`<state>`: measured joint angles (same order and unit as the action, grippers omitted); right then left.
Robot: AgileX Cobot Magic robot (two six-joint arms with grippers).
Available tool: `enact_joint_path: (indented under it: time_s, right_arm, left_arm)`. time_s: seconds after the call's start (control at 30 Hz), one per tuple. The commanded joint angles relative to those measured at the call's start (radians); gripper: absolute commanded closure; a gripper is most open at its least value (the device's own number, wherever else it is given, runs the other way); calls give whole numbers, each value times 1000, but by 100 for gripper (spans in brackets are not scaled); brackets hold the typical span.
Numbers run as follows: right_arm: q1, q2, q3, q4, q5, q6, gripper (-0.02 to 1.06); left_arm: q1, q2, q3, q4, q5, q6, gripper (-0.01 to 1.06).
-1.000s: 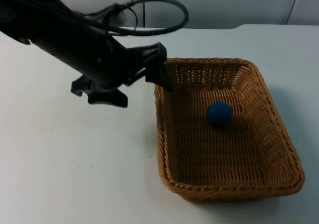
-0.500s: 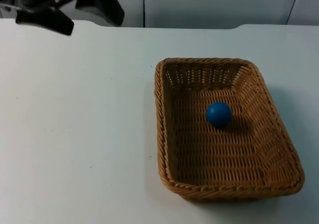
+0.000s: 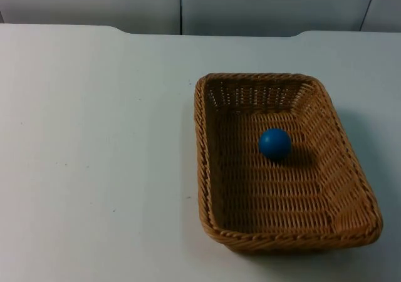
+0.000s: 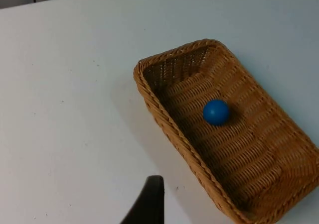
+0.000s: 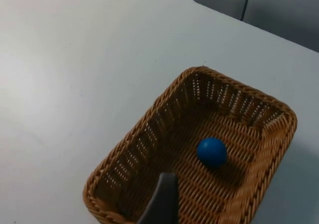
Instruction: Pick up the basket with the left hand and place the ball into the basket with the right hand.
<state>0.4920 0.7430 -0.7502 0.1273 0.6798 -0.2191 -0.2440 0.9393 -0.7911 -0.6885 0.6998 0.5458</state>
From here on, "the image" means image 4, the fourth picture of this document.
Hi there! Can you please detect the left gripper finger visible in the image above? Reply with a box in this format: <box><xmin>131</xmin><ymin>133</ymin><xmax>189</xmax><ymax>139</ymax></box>
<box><xmin>119</xmin><ymin>175</ymin><xmax>165</xmax><ymax>224</ymax></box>

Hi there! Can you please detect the pale brown wicker basket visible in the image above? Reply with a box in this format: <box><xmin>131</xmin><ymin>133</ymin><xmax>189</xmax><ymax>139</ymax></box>
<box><xmin>133</xmin><ymin>38</ymin><xmax>319</xmax><ymax>224</ymax></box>

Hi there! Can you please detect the blue ball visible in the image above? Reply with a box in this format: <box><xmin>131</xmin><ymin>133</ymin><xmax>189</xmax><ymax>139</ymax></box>
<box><xmin>202</xmin><ymin>99</ymin><xmax>230</xmax><ymax>126</ymax></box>

